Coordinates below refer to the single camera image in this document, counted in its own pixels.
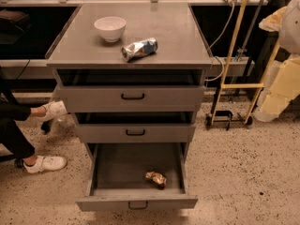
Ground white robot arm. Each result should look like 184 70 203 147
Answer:
253 0 300 122

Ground grey drawer cabinet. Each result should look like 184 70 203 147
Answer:
48 3 210 152

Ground crushed blue silver can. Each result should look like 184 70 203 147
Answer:
121 37 158 62

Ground grey middle drawer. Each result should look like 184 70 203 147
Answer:
75 112 195 143

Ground grey drawer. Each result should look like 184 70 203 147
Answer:
77 142 198 211
75 112 195 143
56 68 204 113

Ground grey top drawer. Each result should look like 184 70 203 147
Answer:
56 68 204 113

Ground grey bottom drawer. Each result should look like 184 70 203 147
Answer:
77 142 198 211

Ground yellow hand truck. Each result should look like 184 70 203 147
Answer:
205 0 279 129

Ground white ceramic bowl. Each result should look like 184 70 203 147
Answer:
94 17 127 42

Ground white sneaker lower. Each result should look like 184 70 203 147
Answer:
23 156 67 173

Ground person's black trouser legs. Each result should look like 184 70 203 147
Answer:
0 67 36 160

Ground dark bag on shelf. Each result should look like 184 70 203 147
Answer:
0 9 31 32

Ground white power cable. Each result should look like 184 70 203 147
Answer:
204 0 236 83

